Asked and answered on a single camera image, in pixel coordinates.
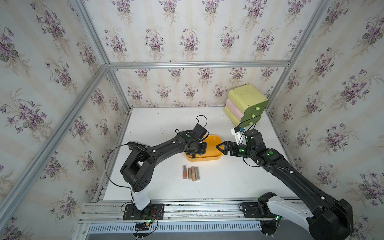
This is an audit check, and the beige lipstick tube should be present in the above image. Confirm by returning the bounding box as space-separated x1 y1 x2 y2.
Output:
188 168 193 180

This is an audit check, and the black stapler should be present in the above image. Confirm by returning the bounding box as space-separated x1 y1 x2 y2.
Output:
127 142 149 151

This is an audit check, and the rose lip gloss tube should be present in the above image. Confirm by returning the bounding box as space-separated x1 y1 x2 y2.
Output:
183 166 188 180

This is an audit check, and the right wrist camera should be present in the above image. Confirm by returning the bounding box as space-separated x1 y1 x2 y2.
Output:
231 126 245 145

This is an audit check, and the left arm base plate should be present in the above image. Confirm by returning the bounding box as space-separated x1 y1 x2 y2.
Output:
123 203 165 221

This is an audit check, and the silver lipstick tube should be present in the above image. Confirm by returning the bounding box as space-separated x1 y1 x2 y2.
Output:
195 167 200 181

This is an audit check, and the green pink drawer organizer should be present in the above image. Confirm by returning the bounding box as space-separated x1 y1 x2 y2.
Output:
225 84 269 128

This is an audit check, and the tan lipstick tube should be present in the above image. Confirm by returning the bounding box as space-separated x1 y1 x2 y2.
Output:
191 167 197 182

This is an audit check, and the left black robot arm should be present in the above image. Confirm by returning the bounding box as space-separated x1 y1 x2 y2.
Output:
120 124 210 211

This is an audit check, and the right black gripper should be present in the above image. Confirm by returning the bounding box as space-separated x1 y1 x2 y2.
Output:
215 141 256 160

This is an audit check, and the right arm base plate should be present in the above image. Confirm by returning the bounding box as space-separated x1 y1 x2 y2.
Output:
239 202 281 220

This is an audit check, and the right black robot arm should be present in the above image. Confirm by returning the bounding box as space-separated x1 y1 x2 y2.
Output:
216 130 354 240

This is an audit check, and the yellow plastic storage box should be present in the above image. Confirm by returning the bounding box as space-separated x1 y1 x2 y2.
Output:
185 135 223 162

